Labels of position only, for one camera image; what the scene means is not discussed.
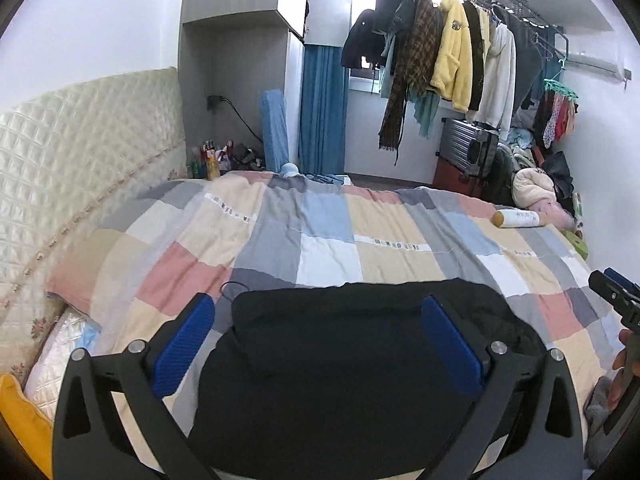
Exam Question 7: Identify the person's right hand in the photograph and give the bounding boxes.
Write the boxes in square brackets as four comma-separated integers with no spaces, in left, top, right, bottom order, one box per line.
[608,328,634,410]

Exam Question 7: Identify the grey wardrobe cabinet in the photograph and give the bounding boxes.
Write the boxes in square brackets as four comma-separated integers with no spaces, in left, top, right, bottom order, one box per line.
[178,0,307,162]

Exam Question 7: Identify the blue curtain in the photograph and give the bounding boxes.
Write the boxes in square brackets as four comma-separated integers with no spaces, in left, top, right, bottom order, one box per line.
[298,44,349,174]

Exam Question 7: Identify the patchwork plaid bed quilt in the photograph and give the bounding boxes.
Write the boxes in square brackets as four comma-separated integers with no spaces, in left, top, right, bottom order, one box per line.
[46,170,626,470]

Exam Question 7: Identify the black jacket hanging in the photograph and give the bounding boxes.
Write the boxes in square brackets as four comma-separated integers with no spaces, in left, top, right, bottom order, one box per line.
[341,9,386,70]

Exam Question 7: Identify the grey fleece blanket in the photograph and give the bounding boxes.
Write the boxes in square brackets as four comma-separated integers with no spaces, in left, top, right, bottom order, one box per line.
[584,376,616,469]

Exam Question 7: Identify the white wall air conditioner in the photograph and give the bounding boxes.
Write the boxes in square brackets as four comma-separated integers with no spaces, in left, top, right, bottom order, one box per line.
[565,27,632,86]

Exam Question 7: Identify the blue folded mat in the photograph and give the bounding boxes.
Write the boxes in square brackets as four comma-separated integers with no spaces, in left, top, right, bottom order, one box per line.
[260,89,290,172]

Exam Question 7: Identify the yellow fleece jacket hanging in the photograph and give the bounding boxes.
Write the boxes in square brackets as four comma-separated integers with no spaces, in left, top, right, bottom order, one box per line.
[430,0,473,113]

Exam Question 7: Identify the yellow pillow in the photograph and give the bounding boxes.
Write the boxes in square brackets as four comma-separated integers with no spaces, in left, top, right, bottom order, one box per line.
[1,374,53,479]

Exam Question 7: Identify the bottles on bedside shelf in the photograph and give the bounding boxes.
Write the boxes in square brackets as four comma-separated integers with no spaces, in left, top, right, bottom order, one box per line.
[189,141,234,180]

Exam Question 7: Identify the black puffer jacket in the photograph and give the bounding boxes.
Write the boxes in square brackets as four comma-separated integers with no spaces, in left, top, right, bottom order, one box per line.
[189,278,544,479]

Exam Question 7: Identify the cream quilted headboard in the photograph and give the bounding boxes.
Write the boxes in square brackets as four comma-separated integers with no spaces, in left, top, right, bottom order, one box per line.
[1,67,188,382]

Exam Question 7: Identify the green sock drying hanger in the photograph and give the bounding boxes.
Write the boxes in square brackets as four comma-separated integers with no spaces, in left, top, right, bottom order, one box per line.
[544,58,579,103]

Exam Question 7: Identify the brown plaid scarf hanging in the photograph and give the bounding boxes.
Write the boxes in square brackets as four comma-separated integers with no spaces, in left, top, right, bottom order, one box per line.
[378,0,442,153]

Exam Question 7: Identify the white hoodie hanging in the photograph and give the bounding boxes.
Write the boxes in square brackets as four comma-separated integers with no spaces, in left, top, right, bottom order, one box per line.
[466,23,516,134]

